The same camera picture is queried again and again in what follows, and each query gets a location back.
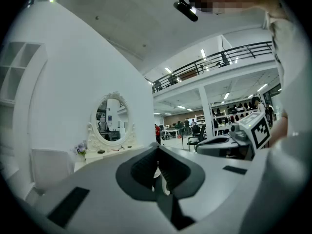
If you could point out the person's right forearm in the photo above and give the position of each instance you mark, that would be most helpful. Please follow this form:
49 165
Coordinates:
280 130

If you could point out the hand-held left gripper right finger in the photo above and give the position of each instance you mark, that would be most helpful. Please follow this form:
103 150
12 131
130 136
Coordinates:
214 179

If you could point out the black head-worn camera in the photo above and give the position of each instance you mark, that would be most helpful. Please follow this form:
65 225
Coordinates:
186 10

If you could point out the white shelf unit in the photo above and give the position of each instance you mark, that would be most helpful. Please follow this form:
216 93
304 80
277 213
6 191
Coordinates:
17 69

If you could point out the black metal railing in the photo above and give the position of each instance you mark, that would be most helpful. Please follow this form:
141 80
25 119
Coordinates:
212 64

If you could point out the white ornate vanity tabletop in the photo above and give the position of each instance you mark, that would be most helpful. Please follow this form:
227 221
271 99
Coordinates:
109 156

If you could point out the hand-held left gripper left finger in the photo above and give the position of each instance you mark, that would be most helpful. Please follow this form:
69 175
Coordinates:
102 179

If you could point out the shelf rack with dark bags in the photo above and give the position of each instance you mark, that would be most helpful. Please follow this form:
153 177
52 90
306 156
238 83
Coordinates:
231 116

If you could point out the white ornate oval mirror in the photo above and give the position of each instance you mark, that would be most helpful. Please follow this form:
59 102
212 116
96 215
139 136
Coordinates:
112 121

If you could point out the black office chair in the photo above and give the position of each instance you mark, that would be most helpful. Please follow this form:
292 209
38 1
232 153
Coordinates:
198 136

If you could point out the purple artificial flowers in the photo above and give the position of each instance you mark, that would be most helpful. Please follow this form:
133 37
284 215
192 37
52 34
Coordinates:
81 148

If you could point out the person's white shirt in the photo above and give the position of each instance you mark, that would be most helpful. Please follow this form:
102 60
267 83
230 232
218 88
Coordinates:
297 69

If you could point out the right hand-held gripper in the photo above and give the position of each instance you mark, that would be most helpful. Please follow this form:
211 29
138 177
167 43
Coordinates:
256 133

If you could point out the white plastic chair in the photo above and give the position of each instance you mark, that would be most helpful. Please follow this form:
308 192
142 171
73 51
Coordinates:
51 167

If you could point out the black square compact case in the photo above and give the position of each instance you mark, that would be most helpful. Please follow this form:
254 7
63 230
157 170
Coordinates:
101 151

